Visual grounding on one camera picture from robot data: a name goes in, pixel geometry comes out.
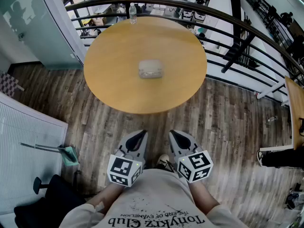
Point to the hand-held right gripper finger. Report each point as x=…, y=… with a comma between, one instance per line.
x=173, y=144
x=192, y=144

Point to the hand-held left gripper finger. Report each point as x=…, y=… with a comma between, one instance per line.
x=124, y=145
x=143, y=148

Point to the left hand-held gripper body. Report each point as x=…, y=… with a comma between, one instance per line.
x=123, y=170

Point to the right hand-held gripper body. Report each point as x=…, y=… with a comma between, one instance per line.
x=194, y=166

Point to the person's left forearm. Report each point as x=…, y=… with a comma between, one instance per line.
x=104, y=196

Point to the person's right forearm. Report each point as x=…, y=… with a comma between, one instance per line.
x=203, y=193

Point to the person's beige shoe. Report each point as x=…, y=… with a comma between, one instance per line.
x=163, y=160

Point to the person's beige printed shirt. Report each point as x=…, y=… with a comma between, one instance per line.
x=154, y=193

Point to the black office chair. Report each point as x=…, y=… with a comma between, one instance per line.
x=59, y=198

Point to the small clear bottle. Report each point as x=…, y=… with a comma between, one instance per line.
x=272, y=119

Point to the white louvered panel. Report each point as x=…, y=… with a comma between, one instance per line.
x=23, y=139

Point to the black wheeled equipment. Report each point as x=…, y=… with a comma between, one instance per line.
x=292, y=199

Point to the clear plastic water bottle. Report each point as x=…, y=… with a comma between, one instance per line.
x=133, y=15

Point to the checkered board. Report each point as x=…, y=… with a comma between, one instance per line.
x=8, y=83

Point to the frosted glass door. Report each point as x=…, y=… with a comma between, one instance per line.
x=35, y=32

